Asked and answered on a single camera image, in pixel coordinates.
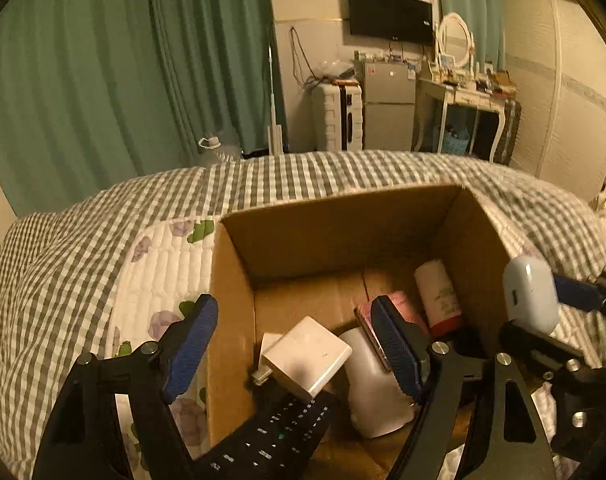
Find white floral quilted mat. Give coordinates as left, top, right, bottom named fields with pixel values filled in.
left=113, top=217, right=220, bottom=480

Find white earbuds case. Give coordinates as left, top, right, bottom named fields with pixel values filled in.
left=503, top=256, right=560, bottom=335

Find black wall television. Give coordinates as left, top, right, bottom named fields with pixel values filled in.
left=347, top=0, right=434, bottom=45

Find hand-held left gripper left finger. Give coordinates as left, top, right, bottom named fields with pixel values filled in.
left=32, top=294, right=219, bottom=480

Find cardboard box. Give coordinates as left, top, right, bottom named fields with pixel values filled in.
left=203, top=184, right=514, bottom=480

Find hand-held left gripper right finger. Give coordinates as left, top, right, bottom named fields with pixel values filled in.
left=370, top=296, right=556, bottom=480

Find wall cables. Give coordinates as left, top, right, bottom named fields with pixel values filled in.
left=289, top=25, right=315, bottom=86

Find pink box of clips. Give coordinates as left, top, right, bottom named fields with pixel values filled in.
left=354, top=291, right=430, bottom=371

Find wide green curtain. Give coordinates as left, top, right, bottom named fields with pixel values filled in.
left=0, top=0, right=204, bottom=218

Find clear water jug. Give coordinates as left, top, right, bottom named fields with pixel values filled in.
left=198, top=135, right=245, bottom=168

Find white charger adapter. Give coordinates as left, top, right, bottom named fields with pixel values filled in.
left=253, top=316, right=353, bottom=400

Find blue storage basket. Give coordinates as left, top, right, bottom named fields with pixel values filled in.
left=435, top=125, right=470, bottom=156

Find red and white bottle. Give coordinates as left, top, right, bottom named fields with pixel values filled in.
left=414, top=258, right=464, bottom=338

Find grey checked blanket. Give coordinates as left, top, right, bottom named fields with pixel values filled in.
left=0, top=150, right=606, bottom=480

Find white plastic bottle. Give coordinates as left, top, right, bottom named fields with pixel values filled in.
left=339, top=327, right=416, bottom=438

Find small silver fridge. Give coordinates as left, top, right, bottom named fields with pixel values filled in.
left=354, top=57, right=418, bottom=152

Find narrow green curtain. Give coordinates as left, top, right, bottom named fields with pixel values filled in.
left=148, top=0, right=289, bottom=161

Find white dressing table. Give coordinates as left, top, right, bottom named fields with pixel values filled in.
left=414, top=67, right=516, bottom=163

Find white oval mirror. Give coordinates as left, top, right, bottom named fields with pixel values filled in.
left=435, top=12, right=477, bottom=70

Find white ribbed suitcase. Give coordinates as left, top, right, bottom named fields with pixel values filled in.
left=310, top=82, right=366, bottom=152

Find black remote control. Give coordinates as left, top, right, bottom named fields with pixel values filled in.
left=193, top=385, right=336, bottom=480

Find dark suitcase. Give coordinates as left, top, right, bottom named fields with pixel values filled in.
left=498, top=100, right=522, bottom=166

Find white louvred wardrobe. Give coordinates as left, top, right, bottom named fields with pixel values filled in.
left=500, top=0, right=606, bottom=201

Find white pole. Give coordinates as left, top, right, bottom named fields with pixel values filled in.
left=265, top=30, right=285, bottom=156

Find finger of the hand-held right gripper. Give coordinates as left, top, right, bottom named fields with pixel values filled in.
left=498, top=322, right=586, bottom=386
left=553, top=270, right=606, bottom=332

